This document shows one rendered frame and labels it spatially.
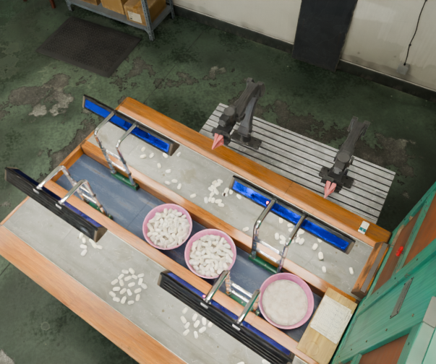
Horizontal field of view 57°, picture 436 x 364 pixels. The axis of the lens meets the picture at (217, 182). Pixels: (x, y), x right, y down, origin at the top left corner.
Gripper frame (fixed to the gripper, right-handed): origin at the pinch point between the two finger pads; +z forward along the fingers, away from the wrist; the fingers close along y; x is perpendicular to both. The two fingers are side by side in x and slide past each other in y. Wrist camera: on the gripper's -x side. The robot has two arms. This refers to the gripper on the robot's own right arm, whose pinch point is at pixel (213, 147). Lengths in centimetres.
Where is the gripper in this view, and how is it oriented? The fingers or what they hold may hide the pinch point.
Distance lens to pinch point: 202.7
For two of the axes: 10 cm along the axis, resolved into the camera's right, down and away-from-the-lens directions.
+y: 8.7, 4.0, -2.8
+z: -4.9, 7.7, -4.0
